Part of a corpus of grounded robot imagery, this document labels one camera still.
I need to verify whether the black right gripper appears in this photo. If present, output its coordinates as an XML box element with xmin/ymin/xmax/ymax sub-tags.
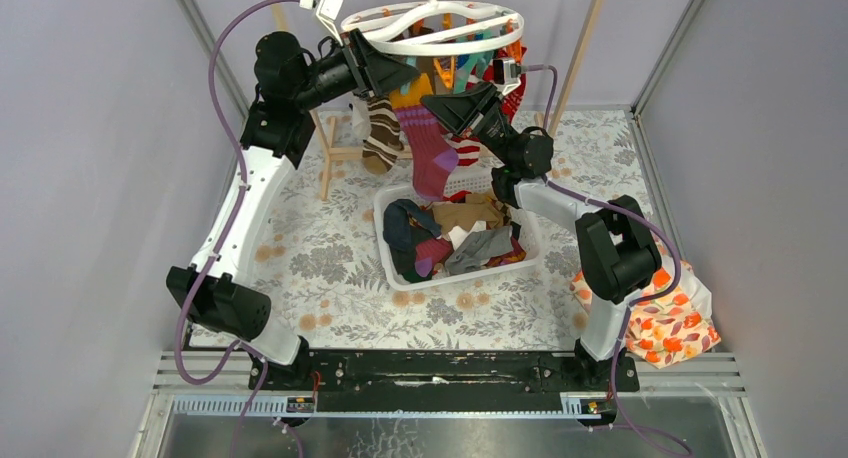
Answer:
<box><xmin>418</xmin><ymin>83</ymin><xmax>516</xmax><ymax>168</ymax></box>

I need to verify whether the orange clothes peg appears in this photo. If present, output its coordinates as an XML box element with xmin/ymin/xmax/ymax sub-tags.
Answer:
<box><xmin>433</xmin><ymin>56</ymin><xmax>457</xmax><ymax>92</ymax></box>

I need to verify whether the maroon sock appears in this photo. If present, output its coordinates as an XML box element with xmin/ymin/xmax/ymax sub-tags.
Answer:
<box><xmin>414</xmin><ymin>238</ymin><xmax>454</xmax><ymax>278</ymax></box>
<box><xmin>389</xmin><ymin>73</ymin><xmax>459</xmax><ymax>201</ymax></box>

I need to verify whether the brown white striped sock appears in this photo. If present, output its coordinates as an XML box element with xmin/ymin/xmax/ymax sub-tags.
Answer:
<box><xmin>362</xmin><ymin>97</ymin><xmax>404</xmax><ymax>175</ymax></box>

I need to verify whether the white round clip hanger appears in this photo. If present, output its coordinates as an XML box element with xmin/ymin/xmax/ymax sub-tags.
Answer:
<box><xmin>340</xmin><ymin>0</ymin><xmax>525</xmax><ymax>57</ymax></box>

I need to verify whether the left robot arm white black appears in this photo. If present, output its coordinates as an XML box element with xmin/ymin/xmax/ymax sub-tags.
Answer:
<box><xmin>166</xmin><ymin>30</ymin><xmax>418</xmax><ymax>389</ymax></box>

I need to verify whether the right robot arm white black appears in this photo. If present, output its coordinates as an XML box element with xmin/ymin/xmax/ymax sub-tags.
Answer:
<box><xmin>421</xmin><ymin>82</ymin><xmax>662</xmax><ymax>390</ymax></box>

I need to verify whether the wooden hanger rack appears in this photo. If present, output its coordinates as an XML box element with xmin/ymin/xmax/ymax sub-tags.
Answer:
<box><xmin>263</xmin><ymin>0</ymin><xmax>609</xmax><ymax>203</ymax></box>

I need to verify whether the teal patterned sock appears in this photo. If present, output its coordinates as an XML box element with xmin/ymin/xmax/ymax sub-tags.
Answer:
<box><xmin>452</xmin><ymin>30</ymin><xmax>496</xmax><ymax>94</ymax></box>

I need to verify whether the red white striped sock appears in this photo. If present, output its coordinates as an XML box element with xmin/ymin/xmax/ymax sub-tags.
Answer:
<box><xmin>450</xmin><ymin>60</ymin><xmax>526</xmax><ymax>166</ymax></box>

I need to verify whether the white plastic laundry basket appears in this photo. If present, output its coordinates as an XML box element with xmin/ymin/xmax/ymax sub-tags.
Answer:
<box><xmin>373</xmin><ymin>170</ymin><xmax>544</xmax><ymax>291</ymax></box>

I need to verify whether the tan ribbed sock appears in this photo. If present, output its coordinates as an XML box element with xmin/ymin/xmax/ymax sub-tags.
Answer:
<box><xmin>430</xmin><ymin>192</ymin><xmax>512</xmax><ymax>234</ymax></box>

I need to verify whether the navy blue sock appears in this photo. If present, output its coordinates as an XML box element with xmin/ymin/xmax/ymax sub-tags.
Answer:
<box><xmin>382</xmin><ymin>199</ymin><xmax>442</xmax><ymax>274</ymax></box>

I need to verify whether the grey sock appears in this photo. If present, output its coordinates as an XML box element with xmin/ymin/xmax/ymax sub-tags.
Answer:
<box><xmin>444</xmin><ymin>227</ymin><xmax>513</xmax><ymax>275</ymax></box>

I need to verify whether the floral table mat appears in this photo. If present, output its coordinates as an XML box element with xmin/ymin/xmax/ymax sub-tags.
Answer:
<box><xmin>188</xmin><ymin>109</ymin><xmax>670</xmax><ymax>352</ymax></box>

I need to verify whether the floral orange bag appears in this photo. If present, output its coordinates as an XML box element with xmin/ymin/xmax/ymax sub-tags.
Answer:
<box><xmin>569</xmin><ymin>256</ymin><xmax>722</xmax><ymax>369</ymax></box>

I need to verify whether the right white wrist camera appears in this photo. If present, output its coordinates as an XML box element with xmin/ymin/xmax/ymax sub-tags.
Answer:
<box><xmin>492</xmin><ymin>57</ymin><xmax>523</xmax><ymax>97</ymax></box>

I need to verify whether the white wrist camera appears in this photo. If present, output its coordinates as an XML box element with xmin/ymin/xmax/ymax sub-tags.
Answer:
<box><xmin>492</xmin><ymin>57</ymin><xmax>523</xmax><ymax>97</ymax></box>
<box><xmin>299</xmin><ymin>0</ymin><xmax>344</xmax><ymax>44</ymax></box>

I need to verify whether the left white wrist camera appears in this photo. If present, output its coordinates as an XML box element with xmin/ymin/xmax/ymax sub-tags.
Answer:
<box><xmin>299</xmin><ymin>0</ymin><xmax>344</xmax><ymax>44</ymax></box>

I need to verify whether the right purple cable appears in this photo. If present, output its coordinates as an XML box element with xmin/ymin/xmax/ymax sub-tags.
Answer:
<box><xmin>519</xmin><ymin>64</ymin><xmax>684</xmax><ymax>443</ymax></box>

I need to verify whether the purple cable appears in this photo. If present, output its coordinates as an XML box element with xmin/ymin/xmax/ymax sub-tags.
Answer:
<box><xmin>173</xmin><ymin>0</ymin><xmax>306</xmax><ymax>386</ymax></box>
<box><xmin>519</xmin><ymin>64</ymin><xmax>684</xmax><ymax>443</ymax></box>

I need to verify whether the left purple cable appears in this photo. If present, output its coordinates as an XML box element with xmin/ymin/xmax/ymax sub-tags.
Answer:
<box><xmin>173</xmin><ymin>0</ymin><xmax>306</xmax><ymax>386</ymax></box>

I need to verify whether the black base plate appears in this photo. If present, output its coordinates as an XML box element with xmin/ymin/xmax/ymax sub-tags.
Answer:
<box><xmin>248</xmin><ymin>349</ymin><xmax>640</xmax><ymax>413</ymax></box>

